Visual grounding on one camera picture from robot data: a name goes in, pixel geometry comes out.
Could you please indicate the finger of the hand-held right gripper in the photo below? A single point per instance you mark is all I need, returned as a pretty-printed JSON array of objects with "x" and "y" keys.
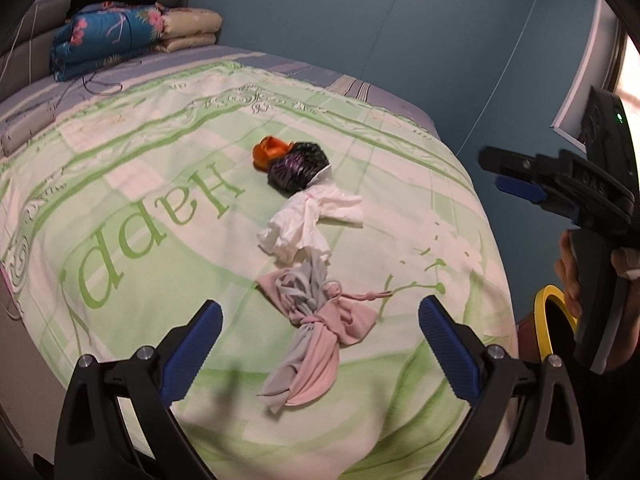
[
  {"x": 505, "y": 162},
  {"x": 520, "y": 189}
]

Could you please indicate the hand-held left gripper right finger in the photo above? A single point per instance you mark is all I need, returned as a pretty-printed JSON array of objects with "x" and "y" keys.
[{"x": 445, "y": 345}]

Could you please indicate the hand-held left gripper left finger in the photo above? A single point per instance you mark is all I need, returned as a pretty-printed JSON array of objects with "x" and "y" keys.
[{"x": 195, "y": 345}]

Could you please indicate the yellow bin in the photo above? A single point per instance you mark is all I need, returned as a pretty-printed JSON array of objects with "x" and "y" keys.
[{"x": 538, "y": 312}]

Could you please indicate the pink and grey cloth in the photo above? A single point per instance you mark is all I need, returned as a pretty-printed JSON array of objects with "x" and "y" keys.
[{"x": 320, "y": 350}]

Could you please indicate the white tissue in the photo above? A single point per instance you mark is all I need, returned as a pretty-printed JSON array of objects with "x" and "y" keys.
[{"x": 300, "y": 220}]

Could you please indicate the person's right hand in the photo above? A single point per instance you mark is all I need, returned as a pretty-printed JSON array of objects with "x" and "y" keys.
[{"x": 629, "y": 310}]

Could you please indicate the green floral bedspread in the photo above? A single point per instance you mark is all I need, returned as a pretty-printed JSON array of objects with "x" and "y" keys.
[{"x": 150, "y": 160}]

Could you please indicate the orange wrapper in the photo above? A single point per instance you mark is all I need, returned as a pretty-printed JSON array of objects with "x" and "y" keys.
[{"x": 267, "y": 152}]

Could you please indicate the black patterned garment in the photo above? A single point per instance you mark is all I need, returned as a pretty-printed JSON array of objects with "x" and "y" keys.
[{"x": 297, "y": 165}]

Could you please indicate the striped grey bed sheet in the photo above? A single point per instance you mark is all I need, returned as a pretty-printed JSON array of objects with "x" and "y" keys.
[{"x": 280, "y": 62}]

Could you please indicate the white power strip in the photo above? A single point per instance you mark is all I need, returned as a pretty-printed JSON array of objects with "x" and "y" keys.
[{"x": 27, "y": 132}]

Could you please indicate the beige folded quilt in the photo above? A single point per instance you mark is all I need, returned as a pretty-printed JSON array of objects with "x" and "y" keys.
[{"x": 195, "y": 22}]

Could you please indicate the blue floral folded quilt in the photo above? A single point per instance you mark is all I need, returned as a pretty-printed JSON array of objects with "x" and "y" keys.
[{"x": 100, "y": 35}]

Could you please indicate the grey padded headboard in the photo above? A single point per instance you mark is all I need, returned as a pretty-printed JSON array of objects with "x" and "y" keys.
[{"x": 40, "y": 20}]

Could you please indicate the white window frame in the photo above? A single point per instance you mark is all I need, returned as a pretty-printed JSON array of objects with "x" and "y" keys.
[{"x": 595, "y": 50}]

